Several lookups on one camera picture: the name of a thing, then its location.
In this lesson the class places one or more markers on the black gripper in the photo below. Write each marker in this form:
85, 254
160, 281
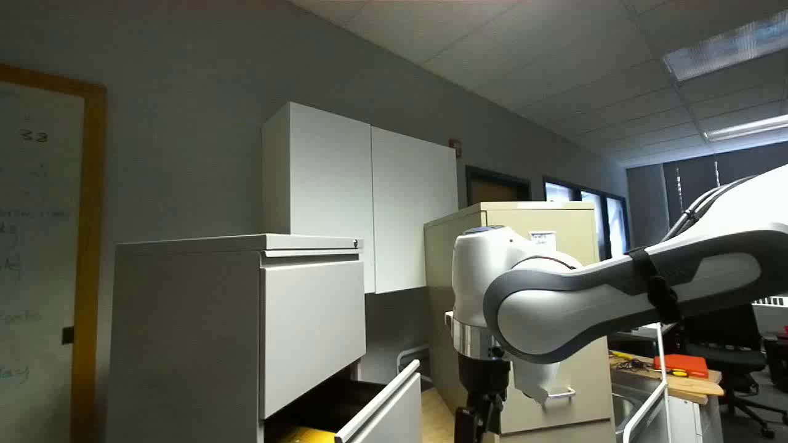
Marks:
484, 377

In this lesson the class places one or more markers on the black office chair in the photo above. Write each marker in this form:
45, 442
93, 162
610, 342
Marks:
729, 345

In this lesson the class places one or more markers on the wood framed whiteboard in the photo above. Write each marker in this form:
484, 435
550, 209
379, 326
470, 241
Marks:
40, 248

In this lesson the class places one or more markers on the yellow item inside drawer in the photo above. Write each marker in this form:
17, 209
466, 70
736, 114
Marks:
306, 438

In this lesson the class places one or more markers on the white keyboard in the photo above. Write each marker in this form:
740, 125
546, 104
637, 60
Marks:
772, 301

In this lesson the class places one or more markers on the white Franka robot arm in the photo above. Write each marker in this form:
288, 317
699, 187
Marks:
575, 300

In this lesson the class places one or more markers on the beige metal filing cabinet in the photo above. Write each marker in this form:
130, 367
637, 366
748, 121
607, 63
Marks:
567, 231

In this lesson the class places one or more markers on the small black whiteboard clip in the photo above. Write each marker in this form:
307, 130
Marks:
66, 335

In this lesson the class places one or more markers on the grey upper cabinet drawer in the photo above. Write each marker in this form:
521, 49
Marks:
314, 328

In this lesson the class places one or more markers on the wooden work table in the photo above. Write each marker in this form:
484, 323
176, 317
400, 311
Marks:
667, 385

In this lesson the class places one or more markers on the white wall cabinet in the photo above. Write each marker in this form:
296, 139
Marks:
359, 198

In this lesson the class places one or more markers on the grey bottom cabinet drawer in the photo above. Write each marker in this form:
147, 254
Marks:
384, 414

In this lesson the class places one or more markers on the orange box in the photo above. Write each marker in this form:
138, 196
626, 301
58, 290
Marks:
681, 366

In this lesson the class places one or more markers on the grey cabinet drawer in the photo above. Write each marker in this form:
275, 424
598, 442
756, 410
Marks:
314, 328
384, 414

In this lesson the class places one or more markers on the ceiling light panel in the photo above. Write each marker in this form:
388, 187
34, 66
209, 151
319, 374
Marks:
727, 49

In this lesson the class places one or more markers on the yellow hand tool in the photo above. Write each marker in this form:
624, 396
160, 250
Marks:
631, 358

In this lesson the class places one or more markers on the white metal rail frame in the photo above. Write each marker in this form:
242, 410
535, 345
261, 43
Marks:
647, 403

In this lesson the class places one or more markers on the dark door frame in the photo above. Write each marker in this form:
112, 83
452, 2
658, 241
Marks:
496, 188

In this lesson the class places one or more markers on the dark window row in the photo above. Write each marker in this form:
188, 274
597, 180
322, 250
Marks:
610, 225

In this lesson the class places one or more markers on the long fluorescent ceiling light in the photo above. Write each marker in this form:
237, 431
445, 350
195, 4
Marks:
748, 127

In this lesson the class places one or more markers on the grey filing cabinet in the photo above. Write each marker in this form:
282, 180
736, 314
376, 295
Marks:
186, 342

